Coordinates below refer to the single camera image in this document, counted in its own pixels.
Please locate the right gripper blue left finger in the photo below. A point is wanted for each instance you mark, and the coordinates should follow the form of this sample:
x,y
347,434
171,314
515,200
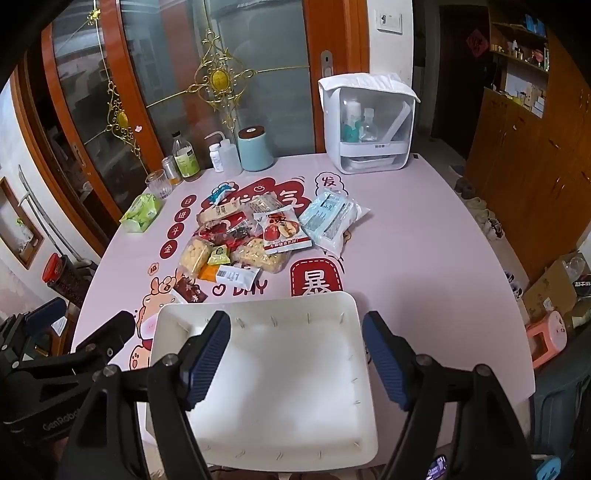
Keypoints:
x,y
200,357

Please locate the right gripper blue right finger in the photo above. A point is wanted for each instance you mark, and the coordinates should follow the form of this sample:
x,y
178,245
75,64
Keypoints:
x,y
394,360

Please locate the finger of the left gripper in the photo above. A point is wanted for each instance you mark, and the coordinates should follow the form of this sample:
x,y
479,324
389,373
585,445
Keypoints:
x,y
45,315
110,338

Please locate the dark brown snack sachet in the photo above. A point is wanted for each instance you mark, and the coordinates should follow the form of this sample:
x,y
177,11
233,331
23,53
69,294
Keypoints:
x,y
188,291

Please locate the small green candy packet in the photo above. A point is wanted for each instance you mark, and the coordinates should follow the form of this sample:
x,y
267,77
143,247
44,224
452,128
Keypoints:
x,y
219,256

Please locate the red dark dried fruit pack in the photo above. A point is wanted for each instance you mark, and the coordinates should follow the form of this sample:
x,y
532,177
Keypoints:
x,y
232,231

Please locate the kraft paper cracker pack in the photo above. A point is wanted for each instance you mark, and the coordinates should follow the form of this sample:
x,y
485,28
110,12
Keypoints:
x,y
231,213

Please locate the red jujube snack bag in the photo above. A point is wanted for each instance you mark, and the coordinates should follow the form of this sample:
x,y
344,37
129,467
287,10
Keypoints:
x,y
282,232

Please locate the light blue snack package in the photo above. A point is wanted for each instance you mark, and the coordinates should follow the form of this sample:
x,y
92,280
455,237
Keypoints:
x,y
328,217

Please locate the clear pack brown crackers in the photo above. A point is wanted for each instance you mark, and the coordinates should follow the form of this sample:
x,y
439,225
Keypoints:
x,y
265,203

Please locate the clear bag small yellow puffs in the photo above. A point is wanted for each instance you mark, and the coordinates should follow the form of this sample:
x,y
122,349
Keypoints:
x,y
194,256

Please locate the red bucket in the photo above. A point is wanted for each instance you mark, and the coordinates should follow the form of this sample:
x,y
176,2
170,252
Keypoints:
x,y
55,269

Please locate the white plastic tray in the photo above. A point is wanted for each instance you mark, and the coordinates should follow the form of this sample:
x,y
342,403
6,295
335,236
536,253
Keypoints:
x,y
292,392

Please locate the green tissue pack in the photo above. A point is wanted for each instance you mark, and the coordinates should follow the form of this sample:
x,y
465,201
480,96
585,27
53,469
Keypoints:
x,y
142,212

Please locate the pink plastic stool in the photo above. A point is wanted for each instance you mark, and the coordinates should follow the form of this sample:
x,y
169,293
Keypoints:
x,y
551,330

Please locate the small blue white packet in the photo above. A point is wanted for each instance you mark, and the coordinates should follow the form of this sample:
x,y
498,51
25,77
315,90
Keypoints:
x,y
221,192

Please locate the cardboard box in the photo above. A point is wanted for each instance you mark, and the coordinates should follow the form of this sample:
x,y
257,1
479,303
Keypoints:
x,y
555,290

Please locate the clear drinking glass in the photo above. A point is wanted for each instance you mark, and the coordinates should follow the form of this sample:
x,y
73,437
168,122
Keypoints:
x,y
158,184

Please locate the green label plastic bottle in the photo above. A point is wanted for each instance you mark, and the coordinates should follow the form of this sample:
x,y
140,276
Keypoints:
x,y
184,156

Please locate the small metal can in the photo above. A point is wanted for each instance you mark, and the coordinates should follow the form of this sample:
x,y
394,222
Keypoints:
x,y
171,171

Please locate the white squeeze wash bottle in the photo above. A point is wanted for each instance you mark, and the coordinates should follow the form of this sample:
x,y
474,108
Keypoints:
x,y
232,166

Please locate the small white pill bottle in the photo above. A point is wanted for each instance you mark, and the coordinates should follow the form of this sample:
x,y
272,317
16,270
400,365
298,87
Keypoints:
x,y
215,157

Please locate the light blue canister brown lid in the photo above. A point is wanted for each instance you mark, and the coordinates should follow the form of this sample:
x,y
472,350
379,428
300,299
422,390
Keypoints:
x,y
253,150

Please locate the brown wooden cabinet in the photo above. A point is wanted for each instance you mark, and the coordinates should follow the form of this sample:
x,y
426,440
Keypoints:
x,y
530,158

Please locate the wooden glass door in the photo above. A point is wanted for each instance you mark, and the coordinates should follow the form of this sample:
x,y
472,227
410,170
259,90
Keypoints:
x,y
104,86

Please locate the white clear storage box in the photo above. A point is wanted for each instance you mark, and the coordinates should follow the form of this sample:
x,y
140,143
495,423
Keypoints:
x,y
369,121

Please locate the white wall switch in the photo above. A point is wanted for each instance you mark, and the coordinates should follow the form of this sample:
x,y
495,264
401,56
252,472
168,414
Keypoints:
x,y
388,22

